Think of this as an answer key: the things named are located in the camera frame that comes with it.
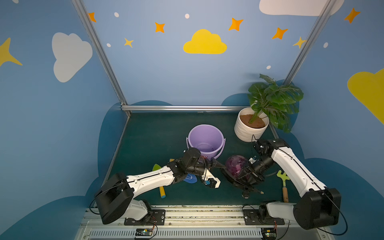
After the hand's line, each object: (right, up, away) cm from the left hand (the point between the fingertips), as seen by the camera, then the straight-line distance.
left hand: (223, 167), depth 72 cm
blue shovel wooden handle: (-16, -11, +14) cm, 24 cm away
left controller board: (-39, -32, 0) cm, 50 cm away
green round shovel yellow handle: (-32, -16, +10) cm, 37 cm away
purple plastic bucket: (-3, +11, +32) cm, 34 cm away
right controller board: (+23, -33, 0) cm, 40 cm away
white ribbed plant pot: (+21, +20, +21) cm, 36 cm away
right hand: (+9, -6, -1) cm, 11 cm away
